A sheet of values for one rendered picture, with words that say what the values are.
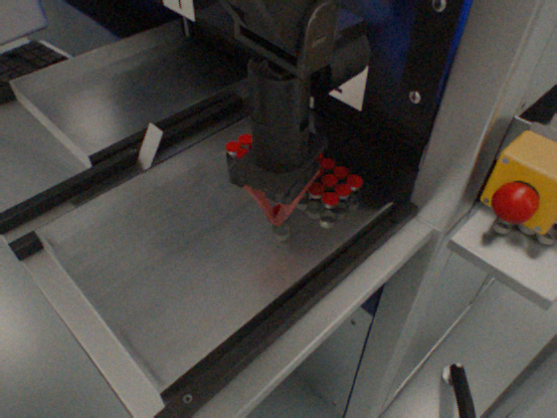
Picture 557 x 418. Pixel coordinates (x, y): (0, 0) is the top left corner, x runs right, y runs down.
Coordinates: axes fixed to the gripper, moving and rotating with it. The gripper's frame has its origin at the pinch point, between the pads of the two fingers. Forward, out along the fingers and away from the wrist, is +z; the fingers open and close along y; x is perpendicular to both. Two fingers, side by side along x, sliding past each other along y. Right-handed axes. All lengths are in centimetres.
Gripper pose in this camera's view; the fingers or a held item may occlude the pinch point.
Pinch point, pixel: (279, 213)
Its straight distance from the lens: 54.2
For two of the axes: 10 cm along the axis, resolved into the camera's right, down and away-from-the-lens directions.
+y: 5.2, -6.2, 5.8
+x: -8.5, -3.8, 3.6
